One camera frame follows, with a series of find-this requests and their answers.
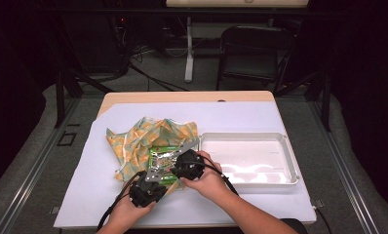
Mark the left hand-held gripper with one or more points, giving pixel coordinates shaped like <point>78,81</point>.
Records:
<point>146,193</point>

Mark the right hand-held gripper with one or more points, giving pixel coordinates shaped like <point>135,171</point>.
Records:
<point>188,167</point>

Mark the green snack packet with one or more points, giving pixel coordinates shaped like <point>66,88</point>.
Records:
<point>161,159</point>

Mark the fruit print fabric bag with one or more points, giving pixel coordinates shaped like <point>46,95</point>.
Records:
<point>133,139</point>

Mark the white plastic tray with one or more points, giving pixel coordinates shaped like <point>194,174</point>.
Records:
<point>253,152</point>

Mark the person's left hand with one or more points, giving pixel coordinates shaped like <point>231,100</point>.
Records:
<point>127,213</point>

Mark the person's right hand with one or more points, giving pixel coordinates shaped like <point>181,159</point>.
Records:
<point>211,185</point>

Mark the white table mat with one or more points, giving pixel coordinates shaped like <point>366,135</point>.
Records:
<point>214,117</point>

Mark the white desk leg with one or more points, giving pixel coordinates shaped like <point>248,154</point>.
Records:
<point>189,58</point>

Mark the black metal stand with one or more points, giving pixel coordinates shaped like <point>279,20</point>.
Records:
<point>60,97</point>
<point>326,104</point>

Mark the black folding chair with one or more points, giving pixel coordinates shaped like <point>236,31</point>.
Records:
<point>257,52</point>

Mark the metal floor rail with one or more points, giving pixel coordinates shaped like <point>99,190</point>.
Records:
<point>348,175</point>
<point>29,175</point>

